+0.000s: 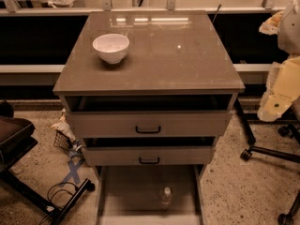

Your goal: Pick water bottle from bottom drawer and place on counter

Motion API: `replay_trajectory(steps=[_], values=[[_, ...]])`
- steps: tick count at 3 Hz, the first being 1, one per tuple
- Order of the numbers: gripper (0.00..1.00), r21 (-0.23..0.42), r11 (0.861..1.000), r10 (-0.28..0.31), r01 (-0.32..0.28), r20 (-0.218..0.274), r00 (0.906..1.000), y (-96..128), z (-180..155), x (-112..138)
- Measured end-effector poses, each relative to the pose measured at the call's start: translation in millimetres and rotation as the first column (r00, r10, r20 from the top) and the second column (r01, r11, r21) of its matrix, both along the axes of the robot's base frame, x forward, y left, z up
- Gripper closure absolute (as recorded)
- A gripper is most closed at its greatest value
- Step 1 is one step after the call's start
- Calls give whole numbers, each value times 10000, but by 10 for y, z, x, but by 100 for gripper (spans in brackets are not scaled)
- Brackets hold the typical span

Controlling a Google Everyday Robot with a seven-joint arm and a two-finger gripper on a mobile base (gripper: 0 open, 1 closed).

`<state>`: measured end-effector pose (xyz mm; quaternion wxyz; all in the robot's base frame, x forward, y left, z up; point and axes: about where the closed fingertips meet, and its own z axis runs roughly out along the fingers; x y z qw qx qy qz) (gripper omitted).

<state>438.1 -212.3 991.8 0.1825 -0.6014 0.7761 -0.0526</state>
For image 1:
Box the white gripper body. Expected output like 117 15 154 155
270 56 300 107

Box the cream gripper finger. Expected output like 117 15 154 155
257 95 292 122

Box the clear plastic water bottle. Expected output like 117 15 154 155
158 187 173 209

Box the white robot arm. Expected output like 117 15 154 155
257 0 300 122

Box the grey drawer cabinet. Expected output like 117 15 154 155
52 10 246 225

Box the open bottom drawer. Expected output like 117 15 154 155
96 165 205 225

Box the white ceramic bowl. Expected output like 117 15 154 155
92 34 129 64

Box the blue tape cross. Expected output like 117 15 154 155
61 158 84 185

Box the crumpled plastic bag on floor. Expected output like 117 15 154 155
51 109 82 151

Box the black office chair left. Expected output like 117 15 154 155
0 100 95 225

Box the middle drawer with black handle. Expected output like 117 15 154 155
82 146 215 166

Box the drawer with black handle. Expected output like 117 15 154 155
82 146 215 166
67 112 233 138

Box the top drawer with black handle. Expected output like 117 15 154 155
67 112 233 138

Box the black wire basket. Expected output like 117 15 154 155
53 131 72 155

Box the black cable on floor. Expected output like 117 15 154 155
37 181 83 225

